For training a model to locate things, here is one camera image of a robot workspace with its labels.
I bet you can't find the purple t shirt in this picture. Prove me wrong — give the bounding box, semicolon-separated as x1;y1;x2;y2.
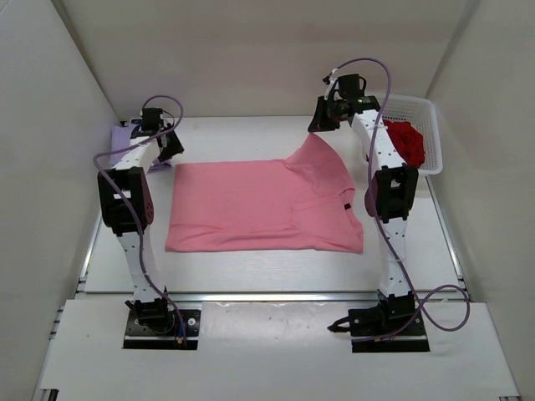
109;125;171;172

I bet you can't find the white plastic laundry basket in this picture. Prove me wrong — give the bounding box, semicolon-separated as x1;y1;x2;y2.
359;94;443;176

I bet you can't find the pink t shirt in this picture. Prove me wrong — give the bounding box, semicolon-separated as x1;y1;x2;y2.
165;134;364;254

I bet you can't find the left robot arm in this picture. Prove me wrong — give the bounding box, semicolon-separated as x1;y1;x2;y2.
93;105;184;334

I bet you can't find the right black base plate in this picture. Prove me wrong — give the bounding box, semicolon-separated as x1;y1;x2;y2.
328;305;431;353

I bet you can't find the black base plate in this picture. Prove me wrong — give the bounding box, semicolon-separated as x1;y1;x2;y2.
328;305;431;353
123;309;201;351

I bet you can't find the aluminium rail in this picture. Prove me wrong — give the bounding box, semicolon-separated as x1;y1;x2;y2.
170;292;378;303

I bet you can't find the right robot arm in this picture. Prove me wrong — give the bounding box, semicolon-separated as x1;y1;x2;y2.
309;74;419;334

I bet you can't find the red t shirt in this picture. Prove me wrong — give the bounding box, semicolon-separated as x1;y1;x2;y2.
374;120;425;168

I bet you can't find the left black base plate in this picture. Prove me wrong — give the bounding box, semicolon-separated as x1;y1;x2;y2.
123;309;201;351

